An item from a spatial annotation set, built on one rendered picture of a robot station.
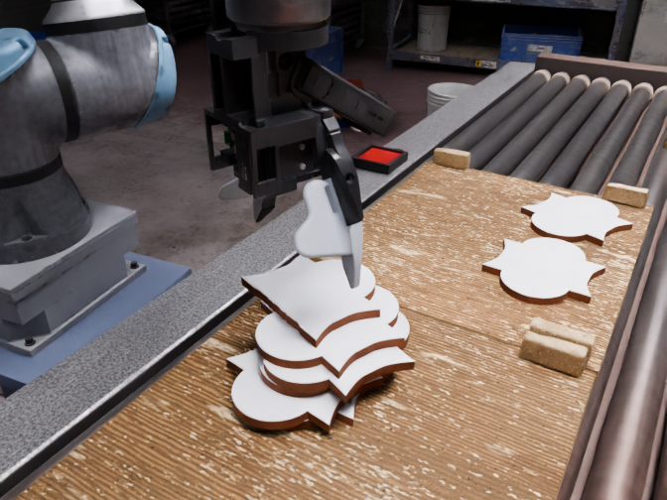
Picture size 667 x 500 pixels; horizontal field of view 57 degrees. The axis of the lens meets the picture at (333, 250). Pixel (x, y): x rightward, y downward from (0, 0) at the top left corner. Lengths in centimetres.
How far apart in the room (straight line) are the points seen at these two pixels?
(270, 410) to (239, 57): 28
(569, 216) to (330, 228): 48
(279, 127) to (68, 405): 34
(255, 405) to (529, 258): 40
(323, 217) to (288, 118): 8
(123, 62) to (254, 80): 34
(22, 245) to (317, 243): 40
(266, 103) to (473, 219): 47
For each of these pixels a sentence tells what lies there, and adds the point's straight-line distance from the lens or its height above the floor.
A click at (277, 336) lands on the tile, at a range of 55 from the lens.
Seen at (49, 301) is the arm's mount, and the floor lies 92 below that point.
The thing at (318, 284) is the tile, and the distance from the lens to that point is 59.
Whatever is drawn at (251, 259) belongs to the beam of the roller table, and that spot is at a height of 91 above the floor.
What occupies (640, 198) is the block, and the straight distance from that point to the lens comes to 97.
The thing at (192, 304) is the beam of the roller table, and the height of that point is 92.
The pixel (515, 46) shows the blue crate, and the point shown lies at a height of 26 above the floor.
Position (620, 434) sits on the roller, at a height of 92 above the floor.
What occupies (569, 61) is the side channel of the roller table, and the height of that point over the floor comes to 95.
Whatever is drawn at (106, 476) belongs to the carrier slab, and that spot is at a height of 94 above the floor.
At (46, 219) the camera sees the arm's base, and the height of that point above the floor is 101.
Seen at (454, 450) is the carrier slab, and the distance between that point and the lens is 53.
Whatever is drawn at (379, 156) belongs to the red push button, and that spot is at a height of 93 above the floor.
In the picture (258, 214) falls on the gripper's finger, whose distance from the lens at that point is 59.
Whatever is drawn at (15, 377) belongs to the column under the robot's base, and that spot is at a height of 87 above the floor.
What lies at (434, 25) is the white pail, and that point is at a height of 36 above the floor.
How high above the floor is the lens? 133
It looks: 30 degrees down
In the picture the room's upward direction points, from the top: straight up
